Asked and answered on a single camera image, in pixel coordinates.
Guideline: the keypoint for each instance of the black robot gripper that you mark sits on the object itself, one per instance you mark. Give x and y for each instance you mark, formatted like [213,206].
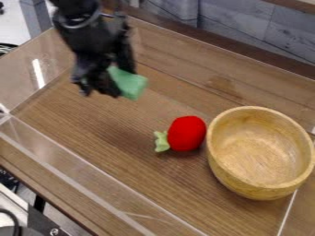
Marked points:
[97,42]

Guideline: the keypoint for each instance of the green foam block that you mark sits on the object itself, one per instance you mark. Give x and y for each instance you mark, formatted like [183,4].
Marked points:
[131,83]

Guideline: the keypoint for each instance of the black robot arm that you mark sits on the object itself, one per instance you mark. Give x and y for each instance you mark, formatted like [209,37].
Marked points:
[73,8]

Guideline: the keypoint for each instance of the brown wooden bowl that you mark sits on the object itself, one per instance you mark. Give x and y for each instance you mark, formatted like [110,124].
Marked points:
[260,152]

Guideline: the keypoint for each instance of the red plush strawberry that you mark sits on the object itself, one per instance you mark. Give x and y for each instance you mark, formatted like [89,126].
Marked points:
[183,136]

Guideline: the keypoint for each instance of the clear acrylic tray wall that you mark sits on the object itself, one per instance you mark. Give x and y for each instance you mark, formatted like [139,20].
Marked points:
[81,150]

